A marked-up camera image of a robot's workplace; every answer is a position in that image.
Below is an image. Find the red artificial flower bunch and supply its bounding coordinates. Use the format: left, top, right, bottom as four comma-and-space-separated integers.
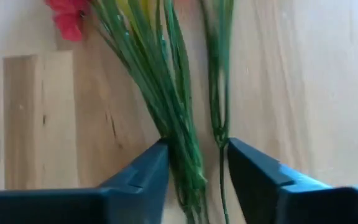
44, 0, 209, 224
199, 0, 234, 224

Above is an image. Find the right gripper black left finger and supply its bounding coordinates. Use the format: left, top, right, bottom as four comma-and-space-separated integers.
0, 139, 170, 224

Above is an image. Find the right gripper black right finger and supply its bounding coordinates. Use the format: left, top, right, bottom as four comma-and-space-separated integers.
227, 138, 358, 224

